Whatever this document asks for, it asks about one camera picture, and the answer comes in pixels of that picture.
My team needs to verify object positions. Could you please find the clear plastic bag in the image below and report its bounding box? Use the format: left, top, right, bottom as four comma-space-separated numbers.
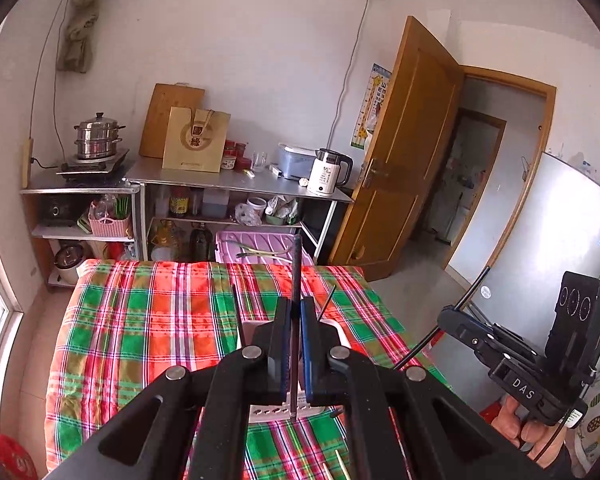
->
234, 202, 264, 226

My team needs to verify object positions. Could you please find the dark sauce bottle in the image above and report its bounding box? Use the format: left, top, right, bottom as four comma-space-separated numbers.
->
168, 187, 190, 219

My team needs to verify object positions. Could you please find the black induction cooker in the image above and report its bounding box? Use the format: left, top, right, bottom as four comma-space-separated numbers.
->
56, 148, 131, 177

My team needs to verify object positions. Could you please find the purple plastic bin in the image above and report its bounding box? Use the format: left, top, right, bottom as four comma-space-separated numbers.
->
214, 230, 314, 266

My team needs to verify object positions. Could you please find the white refrigerator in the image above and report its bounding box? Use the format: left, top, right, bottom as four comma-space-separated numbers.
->
449, 152, 600, 322

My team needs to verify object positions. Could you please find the red plastic bag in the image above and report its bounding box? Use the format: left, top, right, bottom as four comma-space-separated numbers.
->
0, 432, 39, 480

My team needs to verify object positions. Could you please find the pink utensil basket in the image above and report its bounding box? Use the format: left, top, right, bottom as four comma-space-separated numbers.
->
240, 317, 352, 423

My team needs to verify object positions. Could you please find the person's right forearm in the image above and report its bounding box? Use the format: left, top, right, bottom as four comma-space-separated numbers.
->
527, 442, 577, 480

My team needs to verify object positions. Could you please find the small pink woven basket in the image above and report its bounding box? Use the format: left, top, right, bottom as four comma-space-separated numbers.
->
88, 211, 133, 239

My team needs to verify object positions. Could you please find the white electric kettle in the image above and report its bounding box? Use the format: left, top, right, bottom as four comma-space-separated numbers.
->
307, 148, 355, 196

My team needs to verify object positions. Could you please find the plaid tablecloth table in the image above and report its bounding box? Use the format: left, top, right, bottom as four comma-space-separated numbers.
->
45, 259, 452, 480

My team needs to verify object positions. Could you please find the grey shelf unit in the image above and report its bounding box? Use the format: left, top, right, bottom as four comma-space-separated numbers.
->
20, 181, 144, 289

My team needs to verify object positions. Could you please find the blue lidded container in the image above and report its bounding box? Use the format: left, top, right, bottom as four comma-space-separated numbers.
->
277, 143, 317, 181

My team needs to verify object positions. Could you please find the wooden door frame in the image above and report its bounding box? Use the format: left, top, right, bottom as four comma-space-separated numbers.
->
441, 64, 557, 272

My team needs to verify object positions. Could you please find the white rice cooker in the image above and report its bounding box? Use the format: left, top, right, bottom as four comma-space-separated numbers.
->
49, 241, 89, 287

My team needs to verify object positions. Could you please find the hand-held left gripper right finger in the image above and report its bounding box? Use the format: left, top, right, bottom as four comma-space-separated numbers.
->
301, 296, 546, 480

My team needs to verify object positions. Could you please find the person's right hand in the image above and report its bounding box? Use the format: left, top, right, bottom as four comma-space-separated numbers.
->
494, 394, 557, 455

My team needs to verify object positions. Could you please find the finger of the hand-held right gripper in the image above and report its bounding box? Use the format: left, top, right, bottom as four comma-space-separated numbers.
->
437, 307, 497, 357
466, 306, 537, 357

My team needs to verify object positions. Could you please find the white wall cable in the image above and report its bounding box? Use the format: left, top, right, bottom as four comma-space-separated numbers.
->
329, 0, 372, 150

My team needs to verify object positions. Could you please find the tan paper gift bag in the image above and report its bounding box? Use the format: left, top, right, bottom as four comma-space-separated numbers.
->
161, 106, 232, 174

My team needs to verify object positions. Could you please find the thin black wall cable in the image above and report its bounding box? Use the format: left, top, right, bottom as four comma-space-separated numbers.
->
29, 0, 72, 168

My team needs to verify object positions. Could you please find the stainless steel table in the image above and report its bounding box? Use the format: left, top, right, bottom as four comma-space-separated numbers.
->
125, 156, 355, 266

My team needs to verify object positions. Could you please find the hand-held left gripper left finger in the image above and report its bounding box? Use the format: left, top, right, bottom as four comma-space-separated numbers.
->
45, 296, 293, 480

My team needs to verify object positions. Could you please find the brass door lock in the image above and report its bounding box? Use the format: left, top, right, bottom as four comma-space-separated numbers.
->
360, 158, 386, 190

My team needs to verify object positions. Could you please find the wooden door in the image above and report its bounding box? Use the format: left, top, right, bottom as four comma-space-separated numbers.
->
327, 15, 465, 282

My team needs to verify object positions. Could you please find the wooden cutting board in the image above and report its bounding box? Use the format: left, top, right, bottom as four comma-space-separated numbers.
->
139, 82, 206, 160

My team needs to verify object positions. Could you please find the dark glass bottle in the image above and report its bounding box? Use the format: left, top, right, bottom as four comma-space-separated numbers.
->
189, 222, 211, 263

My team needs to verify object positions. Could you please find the long black chopstick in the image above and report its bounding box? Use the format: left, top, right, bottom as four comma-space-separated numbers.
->
290, 234, 302, 421
394, 266, 490, 370

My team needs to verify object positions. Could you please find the stainless steel steamer pot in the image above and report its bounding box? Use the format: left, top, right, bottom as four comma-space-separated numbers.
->
73, 112, 126, 160

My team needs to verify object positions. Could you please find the yellow oil bottle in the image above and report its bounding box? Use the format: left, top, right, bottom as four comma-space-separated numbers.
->
149, 219, 186, 262

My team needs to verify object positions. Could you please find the beige power strip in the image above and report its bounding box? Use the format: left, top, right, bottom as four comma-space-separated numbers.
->
22, 137, 34, 189

